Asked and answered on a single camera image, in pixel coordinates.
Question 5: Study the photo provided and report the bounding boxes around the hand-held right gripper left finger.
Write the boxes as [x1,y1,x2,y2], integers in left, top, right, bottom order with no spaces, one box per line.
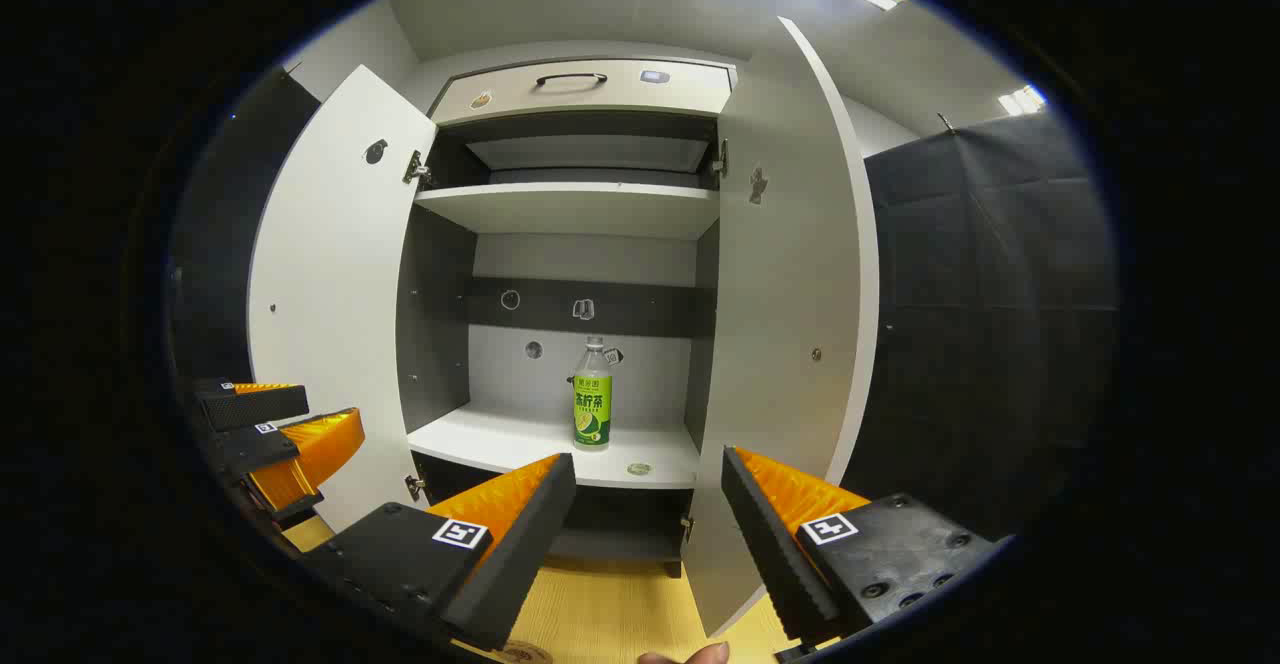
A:
[300,452,578,653]

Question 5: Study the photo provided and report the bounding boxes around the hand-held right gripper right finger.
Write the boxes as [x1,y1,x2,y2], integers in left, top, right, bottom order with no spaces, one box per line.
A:
[720,446,1011,645]

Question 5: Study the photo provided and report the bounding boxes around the black backdrop cloth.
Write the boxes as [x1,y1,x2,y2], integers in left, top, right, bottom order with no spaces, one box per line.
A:
[165,69,1121,545]

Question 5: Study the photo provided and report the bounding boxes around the white and grey cabinet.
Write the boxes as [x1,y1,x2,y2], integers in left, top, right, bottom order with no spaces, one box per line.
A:
[395,39,741,580]

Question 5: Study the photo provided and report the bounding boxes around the white cabinet door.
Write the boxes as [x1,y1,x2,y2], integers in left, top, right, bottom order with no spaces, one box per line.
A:
[685,16,881,638]
[247,64,441,535]

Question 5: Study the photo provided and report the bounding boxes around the green label drink bottle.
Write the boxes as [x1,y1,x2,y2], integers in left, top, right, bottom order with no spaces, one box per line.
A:
[572,336,614,452]

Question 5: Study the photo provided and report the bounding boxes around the beige cabinet drawer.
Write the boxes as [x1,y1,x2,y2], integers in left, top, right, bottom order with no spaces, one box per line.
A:
[430,58,738,127]

